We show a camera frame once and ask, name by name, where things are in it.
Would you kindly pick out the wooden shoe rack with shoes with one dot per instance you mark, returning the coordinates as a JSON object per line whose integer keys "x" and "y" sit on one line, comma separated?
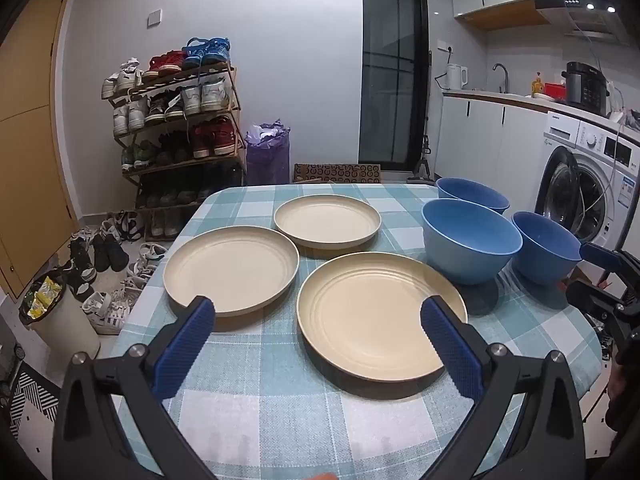
{"x": 200, "y": 100}

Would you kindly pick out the yellow wooden door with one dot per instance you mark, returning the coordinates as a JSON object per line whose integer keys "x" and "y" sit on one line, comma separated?
{"x": 30, "y": 135}

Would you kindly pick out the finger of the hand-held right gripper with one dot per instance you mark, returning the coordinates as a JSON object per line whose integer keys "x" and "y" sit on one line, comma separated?
{"x": 602, "y": 256}
{"x": 597, "y": 302}

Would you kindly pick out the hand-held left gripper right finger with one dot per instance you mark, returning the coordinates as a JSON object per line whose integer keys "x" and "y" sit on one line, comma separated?
{"x": 450, "y": 345}

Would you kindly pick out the black framed glass door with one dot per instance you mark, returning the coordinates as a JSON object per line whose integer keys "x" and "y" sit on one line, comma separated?
{"x": 392, "y": 60}

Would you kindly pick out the white light switch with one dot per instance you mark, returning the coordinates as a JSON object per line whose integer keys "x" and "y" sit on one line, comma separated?
{"x": 154, "y": 17}

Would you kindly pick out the light blue bowl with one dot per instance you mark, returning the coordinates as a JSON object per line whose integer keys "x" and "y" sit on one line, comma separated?
{"x": 470, "y": 245}

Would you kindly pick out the small cream plate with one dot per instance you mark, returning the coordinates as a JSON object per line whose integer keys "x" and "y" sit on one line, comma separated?
{"x": 327, "y": 220}

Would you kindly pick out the cluster of loose sneakers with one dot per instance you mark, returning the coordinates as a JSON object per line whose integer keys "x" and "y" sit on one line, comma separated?
{"x": 115, "y": 265}

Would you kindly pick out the dark blue bowl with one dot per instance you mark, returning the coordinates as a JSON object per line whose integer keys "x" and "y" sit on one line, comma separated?
{"x": 472, "y": 195}
{"x": 542, "y": 250}

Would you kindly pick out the white electric kettle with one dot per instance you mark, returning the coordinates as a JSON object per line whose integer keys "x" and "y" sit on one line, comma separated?
{"x": 455, "y": 77}

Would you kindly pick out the black pressure cooker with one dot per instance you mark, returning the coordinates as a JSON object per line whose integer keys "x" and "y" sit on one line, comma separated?
{"x": 585, "y": 87}

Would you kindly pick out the silver range hood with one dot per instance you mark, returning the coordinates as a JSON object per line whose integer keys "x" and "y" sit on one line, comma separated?
{"x": 585, "y": 15}

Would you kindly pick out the white washing machine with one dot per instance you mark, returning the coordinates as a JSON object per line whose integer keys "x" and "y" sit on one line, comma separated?
{"x": 600, "y": 170}

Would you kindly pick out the beige trash bin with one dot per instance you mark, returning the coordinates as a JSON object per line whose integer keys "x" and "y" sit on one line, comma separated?
{"x": 65, "y": 330}

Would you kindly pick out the red box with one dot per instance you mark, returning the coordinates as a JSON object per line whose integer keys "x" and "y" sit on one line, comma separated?
{"x": 555, "y": 91}

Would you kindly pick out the teal checked tablecloth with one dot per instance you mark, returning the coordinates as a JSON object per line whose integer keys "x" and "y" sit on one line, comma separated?
{"x": 260, "y": 360}

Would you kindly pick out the black and white patterned rug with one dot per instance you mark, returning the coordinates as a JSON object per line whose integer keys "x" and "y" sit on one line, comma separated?
{"x": 32, "y": 400}

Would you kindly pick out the purple bag bin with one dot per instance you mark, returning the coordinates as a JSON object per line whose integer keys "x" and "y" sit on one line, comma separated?
{"x": 267, "y": 155}

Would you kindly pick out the yellow bottle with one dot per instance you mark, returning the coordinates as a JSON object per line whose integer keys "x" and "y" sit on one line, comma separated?
{"x": 537, "y": 86}

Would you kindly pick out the white wall socket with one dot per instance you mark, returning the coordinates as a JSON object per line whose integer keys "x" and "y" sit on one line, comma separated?
{"x": 444, "y": 48}

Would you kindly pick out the large cream plate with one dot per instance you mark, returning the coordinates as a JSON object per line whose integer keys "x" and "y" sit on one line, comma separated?
{"x": 370, "y": 320}

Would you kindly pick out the white lower kitchen cabinets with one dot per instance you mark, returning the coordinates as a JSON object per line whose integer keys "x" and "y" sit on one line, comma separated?
{"x": 480, "y": 140}

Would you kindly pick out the chrome kitchen faucet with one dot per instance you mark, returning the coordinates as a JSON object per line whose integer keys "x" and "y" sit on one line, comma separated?
{"x": 504, "y": 77}

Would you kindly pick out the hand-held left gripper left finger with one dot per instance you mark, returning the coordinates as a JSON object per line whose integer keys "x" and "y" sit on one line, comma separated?
{"x": 185, "y": 345}

